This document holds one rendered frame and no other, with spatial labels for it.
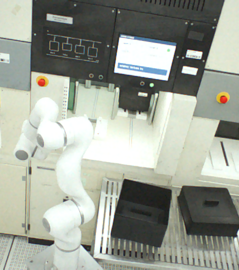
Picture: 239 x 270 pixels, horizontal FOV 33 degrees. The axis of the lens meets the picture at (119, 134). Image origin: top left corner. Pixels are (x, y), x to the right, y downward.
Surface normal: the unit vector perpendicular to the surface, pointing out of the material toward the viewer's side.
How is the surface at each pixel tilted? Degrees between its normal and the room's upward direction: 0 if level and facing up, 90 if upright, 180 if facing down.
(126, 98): 90
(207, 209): 0
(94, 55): 90
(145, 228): 90
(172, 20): 90
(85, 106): 0
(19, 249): 0
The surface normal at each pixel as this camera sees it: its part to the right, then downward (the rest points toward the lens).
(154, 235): -0.18, 0.56
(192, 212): 0.15, -0.80
